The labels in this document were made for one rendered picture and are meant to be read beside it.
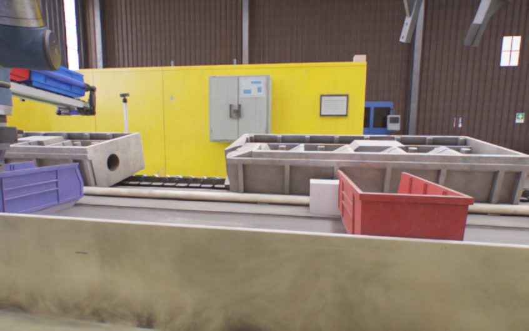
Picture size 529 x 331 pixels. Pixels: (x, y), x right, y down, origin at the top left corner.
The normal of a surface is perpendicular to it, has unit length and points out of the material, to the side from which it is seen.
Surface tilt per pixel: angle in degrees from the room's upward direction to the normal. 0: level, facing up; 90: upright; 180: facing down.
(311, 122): 90
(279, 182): 100
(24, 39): 117
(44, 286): 88
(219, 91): 90
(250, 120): 90
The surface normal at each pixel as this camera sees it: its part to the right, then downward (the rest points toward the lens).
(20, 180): 0.99, 0.06
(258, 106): -0.14, 0.11
